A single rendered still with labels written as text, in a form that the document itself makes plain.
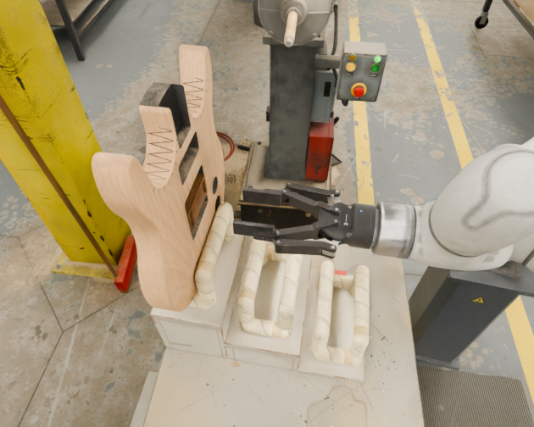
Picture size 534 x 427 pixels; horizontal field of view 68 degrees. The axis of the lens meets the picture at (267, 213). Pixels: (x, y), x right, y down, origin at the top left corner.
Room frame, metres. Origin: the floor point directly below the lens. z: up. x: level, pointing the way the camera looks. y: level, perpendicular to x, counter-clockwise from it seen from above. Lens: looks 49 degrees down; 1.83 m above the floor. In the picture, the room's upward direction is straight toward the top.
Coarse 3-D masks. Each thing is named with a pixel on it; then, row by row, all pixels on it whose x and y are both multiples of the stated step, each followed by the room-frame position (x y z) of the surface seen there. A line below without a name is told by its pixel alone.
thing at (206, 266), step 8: (224, 208) 0.54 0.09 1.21; (216, 216) 0.52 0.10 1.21; (224, 216) 0.52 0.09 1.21; (216, 224) 0.50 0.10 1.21; (224, 224) 0.50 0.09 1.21; (216, 232) 0.48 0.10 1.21; (224, 232) 0.49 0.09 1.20; (208, 240) 0.46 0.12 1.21; (216, 240) 0.46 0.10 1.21; (208, 248) 0.44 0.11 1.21; (216, 248) 0.44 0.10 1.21; (208, 256) 0.42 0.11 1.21; (216, 256) 0.43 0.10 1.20; (200, 264) 0.40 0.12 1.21; (208, 264) 0.40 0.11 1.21; (200, 272) 0.39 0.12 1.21; (208, 272) 0.39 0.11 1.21; (200, 280) 0.37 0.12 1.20; (208, 280) 0.38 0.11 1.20
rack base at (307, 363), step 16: (336, 288) 0.51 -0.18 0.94; (336, 304) 0.46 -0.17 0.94; (352, 304) 0.46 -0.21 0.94; (304, 320) 0.42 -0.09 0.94; (336, 320) 0.42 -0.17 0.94; (352, 320) 0.42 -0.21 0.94; (304, 336) 0.38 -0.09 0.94; (336, 336) 0.38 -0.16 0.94; (352, 336) 0.38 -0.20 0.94; (304, 352) 0.34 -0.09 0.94; (304, 368) 0.31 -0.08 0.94; (320, 368) 0.31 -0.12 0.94; (336, 368) 0.31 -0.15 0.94; (352, 368) 0.31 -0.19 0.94
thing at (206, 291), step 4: (212, 280) 0.39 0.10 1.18; (196, 284) 0.38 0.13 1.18; (200, 284) 0.37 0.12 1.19; (204, 284) 0.37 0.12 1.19; (208, 284) 0.38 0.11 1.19; (212, 284) 0.38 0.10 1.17; (200, 288) 0.37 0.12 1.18; (204, 288) 0.37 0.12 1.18; (208, 288) 0.37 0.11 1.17; (212, 288) 0.38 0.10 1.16; (200, 292) 0.37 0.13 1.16; (204, 292) 0.37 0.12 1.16; (208, 292) 0.37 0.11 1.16; (212, 292) 0.38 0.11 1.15; (200, 296) 0.38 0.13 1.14; (204, 296) 0.37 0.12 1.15; (208, 296) 0.37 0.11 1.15; (212, 296) 0.38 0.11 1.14
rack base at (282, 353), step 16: (304, 256) 0.55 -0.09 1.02; (272, 272) 0.51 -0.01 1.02; (304, 272) 0.51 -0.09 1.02; (240, 288) 0.46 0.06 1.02; (272, 288) 0.46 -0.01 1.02; (304, 288) 0.46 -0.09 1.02; (256, 304) 0.42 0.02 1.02; (272, 304) 0.42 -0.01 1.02; (304, 304) 0.42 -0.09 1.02; (272, 320) 0.38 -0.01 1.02; (240, 336) 0.35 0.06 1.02; (256, 336) 0.35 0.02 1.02; (240, 352) 0.33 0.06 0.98; (256, 352) 0.32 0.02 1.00; (272, 352) 0.31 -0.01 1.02; (288, 352) 0.31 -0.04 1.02; (288, 368) 0.31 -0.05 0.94
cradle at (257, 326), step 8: (256, 320) 0.37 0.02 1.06; (264, 320) 0.37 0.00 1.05; (240, 328) 0.35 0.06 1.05; (248, 328) 0.35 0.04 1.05; (256, 328) 0.35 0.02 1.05; (264, 328) 0.35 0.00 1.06; (272, 328) 0.35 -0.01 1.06; (280, 328) 0.35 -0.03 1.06; (272, 336) 0.34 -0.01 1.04; (280, 336) 0.33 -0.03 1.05; (288, 336) 0.34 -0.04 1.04
